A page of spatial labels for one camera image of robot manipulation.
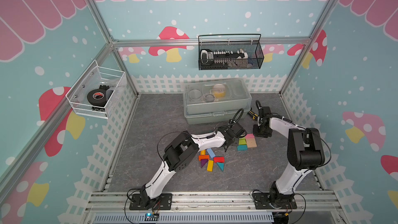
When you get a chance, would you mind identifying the teal triangle block bottom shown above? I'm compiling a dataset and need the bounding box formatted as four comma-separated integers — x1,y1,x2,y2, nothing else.
216,162,224,171

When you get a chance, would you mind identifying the pink block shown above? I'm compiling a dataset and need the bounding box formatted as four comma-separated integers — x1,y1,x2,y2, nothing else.
245,134,255,139

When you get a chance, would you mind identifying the white black tool in basket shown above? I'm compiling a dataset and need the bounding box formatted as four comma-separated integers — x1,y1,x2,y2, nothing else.
199,49,249,68

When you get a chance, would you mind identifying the black tape roll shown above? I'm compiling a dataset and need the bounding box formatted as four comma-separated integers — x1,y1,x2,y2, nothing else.
87,89,107,107

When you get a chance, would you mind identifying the translucent plastic storage box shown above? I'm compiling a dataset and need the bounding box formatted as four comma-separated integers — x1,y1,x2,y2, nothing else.
183,78,252,124

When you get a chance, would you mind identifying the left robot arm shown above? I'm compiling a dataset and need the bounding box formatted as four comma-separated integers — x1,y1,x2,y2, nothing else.
127,121,247,210

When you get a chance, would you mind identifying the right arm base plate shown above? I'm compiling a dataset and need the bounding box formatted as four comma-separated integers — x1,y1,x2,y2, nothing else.
251,190,297,212

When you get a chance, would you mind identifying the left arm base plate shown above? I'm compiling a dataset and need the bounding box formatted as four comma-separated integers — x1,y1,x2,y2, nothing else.
129,194,173,211

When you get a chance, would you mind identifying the tan rectangular block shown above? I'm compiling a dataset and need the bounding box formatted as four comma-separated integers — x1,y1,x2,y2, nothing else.
247,143,257,148

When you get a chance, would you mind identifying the light blue block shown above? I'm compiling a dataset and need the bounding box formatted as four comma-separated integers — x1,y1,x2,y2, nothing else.
206,148,216,159

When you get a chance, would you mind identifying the red block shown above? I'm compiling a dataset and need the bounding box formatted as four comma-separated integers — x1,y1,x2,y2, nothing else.
213,157,225,163

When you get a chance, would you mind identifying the purple triangle block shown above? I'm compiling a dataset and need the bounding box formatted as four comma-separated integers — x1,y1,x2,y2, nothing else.
200,159,209,168

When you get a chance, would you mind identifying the green lit circuit board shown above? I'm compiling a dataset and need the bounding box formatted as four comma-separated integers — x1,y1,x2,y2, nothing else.
144,213,160,222

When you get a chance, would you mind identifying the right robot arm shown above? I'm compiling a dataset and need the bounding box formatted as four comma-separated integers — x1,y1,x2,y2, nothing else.
253,100,327,210

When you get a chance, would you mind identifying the yellow black screwdriver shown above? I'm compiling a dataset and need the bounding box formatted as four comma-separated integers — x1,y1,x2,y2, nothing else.
248,110,258,121

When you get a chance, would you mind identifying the black wire mesh basket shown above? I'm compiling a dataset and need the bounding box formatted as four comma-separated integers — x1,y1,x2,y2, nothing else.
198,34,264,70

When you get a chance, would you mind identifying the teal rectangular block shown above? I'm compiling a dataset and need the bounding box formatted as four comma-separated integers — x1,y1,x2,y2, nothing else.
237,145,248,151

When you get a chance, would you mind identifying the white wire basket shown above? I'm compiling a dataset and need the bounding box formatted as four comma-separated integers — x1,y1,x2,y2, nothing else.
66,61,127,119

